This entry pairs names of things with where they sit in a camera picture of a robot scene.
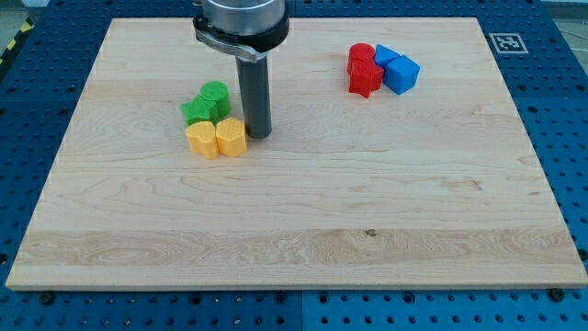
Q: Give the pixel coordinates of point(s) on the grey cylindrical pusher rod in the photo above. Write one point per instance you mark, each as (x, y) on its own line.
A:
(254, 90)

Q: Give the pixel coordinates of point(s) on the green cylinder block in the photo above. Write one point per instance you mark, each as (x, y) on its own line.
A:
(217, 92)

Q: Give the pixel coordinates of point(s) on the green star block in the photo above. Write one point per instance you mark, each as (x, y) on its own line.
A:
(200, 109)

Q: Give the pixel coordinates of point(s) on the red star block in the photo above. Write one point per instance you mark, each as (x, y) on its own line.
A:
(365, 78)

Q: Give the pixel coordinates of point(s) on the yellow hexagon-patterned block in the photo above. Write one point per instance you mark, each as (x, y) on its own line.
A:
(231, 139)

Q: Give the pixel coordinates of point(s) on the yellow heart block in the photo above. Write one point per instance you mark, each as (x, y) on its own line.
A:
(201, 138)

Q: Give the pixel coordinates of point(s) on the red cylinder block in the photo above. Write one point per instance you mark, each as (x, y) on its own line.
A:
(359, 52)

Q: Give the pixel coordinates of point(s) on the blue triangle block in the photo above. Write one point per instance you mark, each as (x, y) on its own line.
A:
(384, 55)

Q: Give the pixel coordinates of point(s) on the blue cube block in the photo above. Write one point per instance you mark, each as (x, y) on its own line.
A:
(401, 74)

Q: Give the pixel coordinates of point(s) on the wooden board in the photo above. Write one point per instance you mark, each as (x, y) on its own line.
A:
(436, 188)

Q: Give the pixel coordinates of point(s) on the white fiducial marker tag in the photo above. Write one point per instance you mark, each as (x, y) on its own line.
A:
(508, 43)

